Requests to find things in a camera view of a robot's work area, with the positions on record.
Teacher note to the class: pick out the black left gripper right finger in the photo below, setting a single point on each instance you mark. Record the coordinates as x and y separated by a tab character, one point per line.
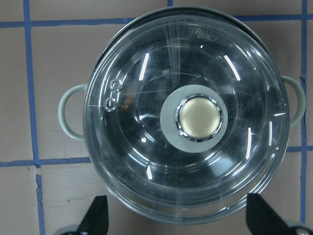
261	219

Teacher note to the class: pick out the glass pot lid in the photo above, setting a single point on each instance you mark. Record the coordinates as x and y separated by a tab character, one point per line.
185	115

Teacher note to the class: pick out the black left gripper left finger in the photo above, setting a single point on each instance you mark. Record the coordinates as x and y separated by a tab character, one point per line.
95	221

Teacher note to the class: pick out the pale green electric pot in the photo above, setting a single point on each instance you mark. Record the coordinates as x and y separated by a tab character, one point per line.
181	98

